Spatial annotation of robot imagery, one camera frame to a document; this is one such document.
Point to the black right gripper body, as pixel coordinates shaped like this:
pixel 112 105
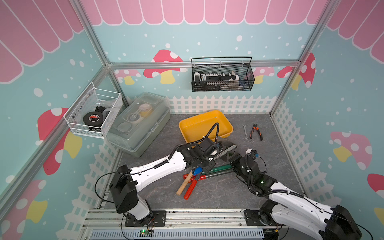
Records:
pixel 237 167

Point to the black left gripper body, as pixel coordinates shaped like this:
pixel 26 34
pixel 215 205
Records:
pixel 206 164

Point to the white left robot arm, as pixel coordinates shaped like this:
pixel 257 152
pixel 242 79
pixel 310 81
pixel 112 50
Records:
pixel 126 182

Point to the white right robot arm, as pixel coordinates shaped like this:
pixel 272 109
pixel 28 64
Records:
pixel 287 207

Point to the translucent green storage box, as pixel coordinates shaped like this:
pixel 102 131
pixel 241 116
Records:
pixel 137 126

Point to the yellow plastic tray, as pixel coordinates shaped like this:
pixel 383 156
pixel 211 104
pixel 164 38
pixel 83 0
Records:
pixel 196 127

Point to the small steel wrench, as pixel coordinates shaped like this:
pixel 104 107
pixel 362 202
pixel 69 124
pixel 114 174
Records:
pixel 246 133

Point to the orange black pliers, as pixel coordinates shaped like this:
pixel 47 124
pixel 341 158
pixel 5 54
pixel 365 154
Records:
pixel 255 128

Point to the white socket set holder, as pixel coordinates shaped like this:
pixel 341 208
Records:
pixel 201 79

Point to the black tape roll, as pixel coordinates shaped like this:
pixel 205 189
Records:
pixel 93 119

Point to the green handled small hoe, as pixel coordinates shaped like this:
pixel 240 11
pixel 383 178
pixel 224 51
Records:
pixel 218 169

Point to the wooden handled small hoe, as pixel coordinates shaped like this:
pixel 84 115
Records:
pixel 190 177

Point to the black wire mesh basket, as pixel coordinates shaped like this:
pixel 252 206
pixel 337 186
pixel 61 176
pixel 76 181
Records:
pixel 240 65

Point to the clear acrylic wall bin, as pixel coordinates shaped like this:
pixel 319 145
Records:
pixel 93 99

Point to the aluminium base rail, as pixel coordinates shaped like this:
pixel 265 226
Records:
pixel 181 224

